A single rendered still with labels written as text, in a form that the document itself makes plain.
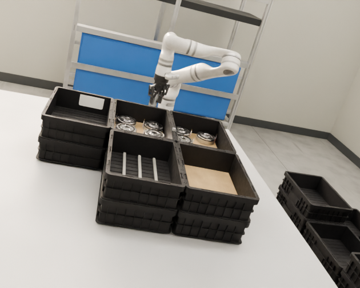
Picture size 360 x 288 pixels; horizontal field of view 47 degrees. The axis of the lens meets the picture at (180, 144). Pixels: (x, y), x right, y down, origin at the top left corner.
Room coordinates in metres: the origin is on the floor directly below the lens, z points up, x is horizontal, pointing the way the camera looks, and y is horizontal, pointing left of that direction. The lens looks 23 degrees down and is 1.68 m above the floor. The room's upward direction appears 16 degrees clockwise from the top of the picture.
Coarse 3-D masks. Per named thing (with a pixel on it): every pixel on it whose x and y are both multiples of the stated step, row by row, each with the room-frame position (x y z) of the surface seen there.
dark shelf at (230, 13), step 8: (160, 0) 3.77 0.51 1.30; (168, 0) 3.79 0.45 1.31; (176, 0) 3.81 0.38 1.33; (184, 0) 3.83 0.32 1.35; (192, 0) 4.05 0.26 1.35; (200, 0) 4.31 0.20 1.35; (192, 8) 3.86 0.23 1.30; (200, 8) 3.88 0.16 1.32; (208, 8) 3.90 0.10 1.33; (216, 8) 3.95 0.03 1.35; (224, 8) 4.19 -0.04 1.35; (224, 16) 3.95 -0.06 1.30; (232, 16) 3.97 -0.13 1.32; (240, 16) 4.00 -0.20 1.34; (248, 16) 4.08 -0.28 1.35; (256, 24) 4.05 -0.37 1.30
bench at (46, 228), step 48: (0, 96) 2.19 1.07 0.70; (0, 144) 1.67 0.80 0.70; (0, 192) 1.32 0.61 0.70; (48, 192) 1.41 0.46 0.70; (96, 192) 1.51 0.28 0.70; (0, 240) 1.07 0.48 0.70; (48, 240) 1.13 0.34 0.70; (96, 240) 1.21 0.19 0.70; (144, 240) 1.28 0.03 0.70; (192, 240) 1.37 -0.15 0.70; (288, 240) 1.57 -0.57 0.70
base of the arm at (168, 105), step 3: (162, 99) 2.24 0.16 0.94; (162, 102) 2.24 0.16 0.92; (165, 102) 2.24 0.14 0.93; (168, 102) 2.24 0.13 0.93; (171, 102) 2.25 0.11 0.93; (174, 102) 2.27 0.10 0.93; (159, 105) 2.25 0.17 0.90; (162, 105) 2.24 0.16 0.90; (165, 105) 2.24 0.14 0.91; (168, 105) 2.24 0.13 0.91; (171, 105) 2.25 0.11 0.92; (162, 108) 2.24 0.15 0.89; (165, 108) 2.24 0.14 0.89; (168, 108) 2.24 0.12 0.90; (171, 108) 2.26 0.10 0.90
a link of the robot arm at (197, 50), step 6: (192, 42) 2.00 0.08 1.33; (192, 48) 1.98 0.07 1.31; (198, 48) 1.99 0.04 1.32; (204, 48) 2.01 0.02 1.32; (210, 48) 2.02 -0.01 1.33; (216, 48) 2.04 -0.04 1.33; (192, 54) 1.99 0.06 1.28; (198, 54) 1.99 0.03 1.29; (204, 54) 2.01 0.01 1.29; (210, 54) 2.03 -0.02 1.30; (216, 54) 2.05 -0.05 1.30; (222, 54) 2.05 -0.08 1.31; (228, 54) 2.04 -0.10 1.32; (234, 54) 2.04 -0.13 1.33; (240, 60) 2.05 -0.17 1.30
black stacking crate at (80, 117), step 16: (64, 96) 1.99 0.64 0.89; (48, 112) 1.73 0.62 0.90; (64, 112) 1.93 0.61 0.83; (80, 112) 1.99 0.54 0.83; (96, 112) 2.03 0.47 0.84; (48, 128) 1.62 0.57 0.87; (64, 128) 1.64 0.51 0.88; (80, 128) 1.66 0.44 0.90; (80, 144) 1.65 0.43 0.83; (96, 144) 1.67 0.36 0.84
